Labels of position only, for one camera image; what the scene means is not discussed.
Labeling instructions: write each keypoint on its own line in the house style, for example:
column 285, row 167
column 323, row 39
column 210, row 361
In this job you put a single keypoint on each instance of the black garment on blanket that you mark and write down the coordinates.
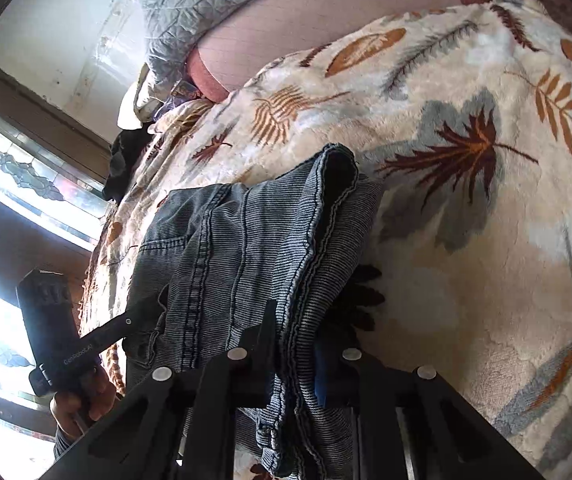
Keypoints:
column 124, row 154

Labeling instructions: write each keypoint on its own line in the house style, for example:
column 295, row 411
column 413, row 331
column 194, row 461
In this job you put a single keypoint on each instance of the cream leaf-pattern blanket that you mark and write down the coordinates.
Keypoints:
column 463, row 117

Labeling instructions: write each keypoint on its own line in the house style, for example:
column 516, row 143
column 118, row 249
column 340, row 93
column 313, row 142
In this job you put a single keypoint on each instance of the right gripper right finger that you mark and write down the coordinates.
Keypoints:
column 411, row 425

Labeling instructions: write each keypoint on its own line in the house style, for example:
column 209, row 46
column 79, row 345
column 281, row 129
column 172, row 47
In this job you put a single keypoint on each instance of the cream pillow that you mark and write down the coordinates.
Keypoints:
column 141, row 101

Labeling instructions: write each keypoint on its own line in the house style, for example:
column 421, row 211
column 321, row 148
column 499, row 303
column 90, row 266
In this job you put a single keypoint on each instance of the left hand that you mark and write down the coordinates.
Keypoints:
column 68, row 407

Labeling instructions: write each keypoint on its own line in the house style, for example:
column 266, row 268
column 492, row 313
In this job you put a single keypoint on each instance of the grey denim pants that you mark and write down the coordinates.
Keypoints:
column 214, row 257

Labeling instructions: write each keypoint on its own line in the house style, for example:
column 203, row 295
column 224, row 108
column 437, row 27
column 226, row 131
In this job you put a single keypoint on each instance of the window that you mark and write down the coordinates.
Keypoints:
column 50, row 219

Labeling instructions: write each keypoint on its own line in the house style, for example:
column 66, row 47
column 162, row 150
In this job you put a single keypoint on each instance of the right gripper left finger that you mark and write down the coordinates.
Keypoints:
column 179, row 426

